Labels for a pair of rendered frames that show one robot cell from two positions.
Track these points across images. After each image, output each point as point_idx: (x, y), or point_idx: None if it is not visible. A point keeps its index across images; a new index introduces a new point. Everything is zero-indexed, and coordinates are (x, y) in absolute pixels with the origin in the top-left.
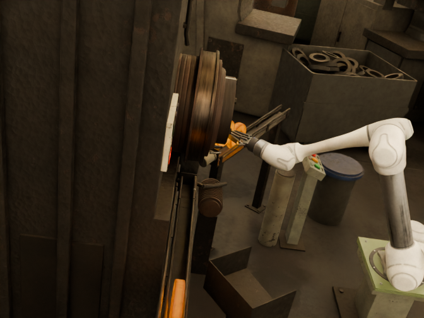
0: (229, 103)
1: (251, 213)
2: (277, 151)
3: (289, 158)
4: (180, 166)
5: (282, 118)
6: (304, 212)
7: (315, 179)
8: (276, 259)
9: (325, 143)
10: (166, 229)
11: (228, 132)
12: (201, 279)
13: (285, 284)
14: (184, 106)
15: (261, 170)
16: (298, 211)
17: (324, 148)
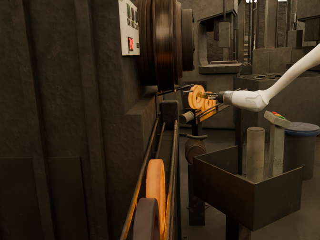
0: (188, 20)
1: None
2: (244, 93)
3: (255, 95)
4: (160, 112)
5: None
6: (280, 163)
7: (283, 130)
8: None
9: (285, 75)
10: (140, 125)
11: (192, 48)
12: (202, 229)
13: (280, 225)
14: (145, 23)
15: (235, 143)
16: (275, 162)
17: (285, 80)
